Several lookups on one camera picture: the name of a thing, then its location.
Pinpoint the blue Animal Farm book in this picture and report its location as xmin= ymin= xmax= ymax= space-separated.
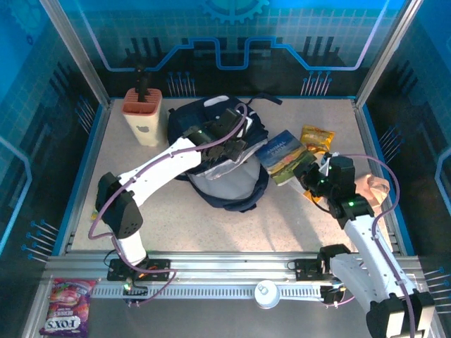
xmin=255 ymin=130 xmax=316 ymax=187

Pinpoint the navy blue backpack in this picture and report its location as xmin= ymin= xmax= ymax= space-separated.
xmin=167 ymin=93 xmax=283 ymax=213

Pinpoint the orange card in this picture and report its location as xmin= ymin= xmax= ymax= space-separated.
xmin=303 ymin=182 xmax=323 ymax=205

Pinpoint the yellow snack bag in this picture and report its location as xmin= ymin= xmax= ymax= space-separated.
xmin=299 ymin=125 xmax=335 ymax=156

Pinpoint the peach fabric pouch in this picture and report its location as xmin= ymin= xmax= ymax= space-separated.
xmin=354 ymin=172 xmax=391 ymax=212

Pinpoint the cream knife block orange top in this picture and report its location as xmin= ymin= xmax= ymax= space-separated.
xmin=121 ymin=87 xmax=168 ymax=148

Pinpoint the white round cap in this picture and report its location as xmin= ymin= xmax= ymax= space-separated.
xmin=254 ymin=280 xmax=282 ymax=310

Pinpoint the purple Fox's candy bag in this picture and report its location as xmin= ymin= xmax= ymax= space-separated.
xmin=39 ymin=277 xmax=98 ymax=337

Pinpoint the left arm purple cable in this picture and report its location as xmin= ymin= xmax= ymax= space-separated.
xmin=87 ymin=102 xmax=249 ymax=307

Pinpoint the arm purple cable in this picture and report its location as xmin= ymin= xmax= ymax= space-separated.
xmin=87 ymin=102 xmax=249 ymax=307
xmin=323 ymin=154 xmax=416 ymax=338

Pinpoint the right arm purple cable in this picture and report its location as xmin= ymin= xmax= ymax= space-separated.
xmin=323 ymin=154 xmax=416 ymax=338

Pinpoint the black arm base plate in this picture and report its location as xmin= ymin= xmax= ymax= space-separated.
xmin=294 ymin=258 xmax=332 ymax=282
xmin=107 ymin=258 xmax=172 ymax=282

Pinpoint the black knife handle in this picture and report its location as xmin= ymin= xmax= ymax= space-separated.
xmin=135 ymin=66 xmax=151 ymax=103

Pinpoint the aluminium frame beam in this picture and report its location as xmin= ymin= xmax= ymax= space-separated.
xmin=45 ymin=250 xmax=424 ymax=286

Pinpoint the slotted white cable duct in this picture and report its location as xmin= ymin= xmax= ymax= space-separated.
xmin=89 ymin=284 xmax=327 ymax=299

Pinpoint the aluminium frame post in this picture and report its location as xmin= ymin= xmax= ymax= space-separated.
xmin=38 ymin=0 xmax=113 ymax=108
xmin=353 ymin=0 xmax=422 ymax=108

